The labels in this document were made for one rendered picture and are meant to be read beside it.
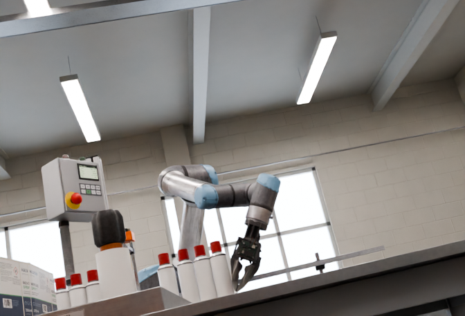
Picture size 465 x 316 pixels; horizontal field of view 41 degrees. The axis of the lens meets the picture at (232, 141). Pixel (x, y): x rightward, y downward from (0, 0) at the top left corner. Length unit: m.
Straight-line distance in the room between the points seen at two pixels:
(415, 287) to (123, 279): 0.81
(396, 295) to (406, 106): 7.59
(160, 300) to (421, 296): 0.45
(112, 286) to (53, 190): 0.57
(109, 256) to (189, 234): 0.80
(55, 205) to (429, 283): 1.32
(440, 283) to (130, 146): 7.04
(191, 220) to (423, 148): 6.33
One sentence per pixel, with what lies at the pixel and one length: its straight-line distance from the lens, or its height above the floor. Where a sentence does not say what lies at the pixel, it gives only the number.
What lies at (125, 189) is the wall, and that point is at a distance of 7.82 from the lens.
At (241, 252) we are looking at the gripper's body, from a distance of 1.87.
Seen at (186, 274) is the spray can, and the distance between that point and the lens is 1.92.
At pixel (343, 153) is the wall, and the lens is 8.16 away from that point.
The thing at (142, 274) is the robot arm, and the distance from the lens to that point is 2.45.
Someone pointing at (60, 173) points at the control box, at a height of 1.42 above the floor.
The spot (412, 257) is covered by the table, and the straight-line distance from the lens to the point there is 1.08.
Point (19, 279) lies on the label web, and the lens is 1.60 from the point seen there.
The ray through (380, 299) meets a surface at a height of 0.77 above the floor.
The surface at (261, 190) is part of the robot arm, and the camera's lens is 1.91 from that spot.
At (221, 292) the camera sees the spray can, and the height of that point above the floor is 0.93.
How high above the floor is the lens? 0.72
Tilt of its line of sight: 19 degrees up
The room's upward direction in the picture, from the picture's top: 13 degrees counter-clockwise
